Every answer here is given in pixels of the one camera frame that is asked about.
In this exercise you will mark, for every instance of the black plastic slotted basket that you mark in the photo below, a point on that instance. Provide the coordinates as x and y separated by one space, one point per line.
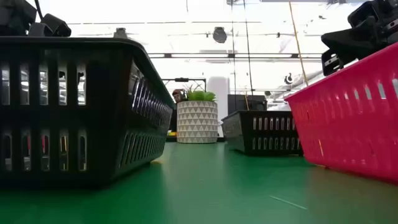
93 124
270 133

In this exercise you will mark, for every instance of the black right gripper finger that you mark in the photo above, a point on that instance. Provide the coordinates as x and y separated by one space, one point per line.
332 63
354 45

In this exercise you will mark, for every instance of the red plastic basket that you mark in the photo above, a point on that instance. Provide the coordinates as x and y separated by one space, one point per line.
342 130

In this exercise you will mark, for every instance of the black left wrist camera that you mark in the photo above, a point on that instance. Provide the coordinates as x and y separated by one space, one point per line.
56 26

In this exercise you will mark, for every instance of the person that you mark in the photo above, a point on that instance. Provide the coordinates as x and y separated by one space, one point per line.
178 96

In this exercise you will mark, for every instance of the white patterned plant pot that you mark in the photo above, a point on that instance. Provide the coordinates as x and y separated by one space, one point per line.
197 124

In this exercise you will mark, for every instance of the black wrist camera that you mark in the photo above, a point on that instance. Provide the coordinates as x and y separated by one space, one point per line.
362 14
56 26

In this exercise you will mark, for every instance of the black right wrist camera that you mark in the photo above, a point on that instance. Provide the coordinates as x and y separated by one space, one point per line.
362 14

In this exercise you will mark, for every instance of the white cylindrical column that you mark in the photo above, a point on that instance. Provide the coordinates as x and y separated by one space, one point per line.
219 90

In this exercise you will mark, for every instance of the round black ceiling fixture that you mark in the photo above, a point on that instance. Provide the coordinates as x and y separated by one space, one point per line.
219 35

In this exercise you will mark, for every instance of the green succulent plant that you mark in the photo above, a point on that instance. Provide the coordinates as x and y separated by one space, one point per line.
200 95

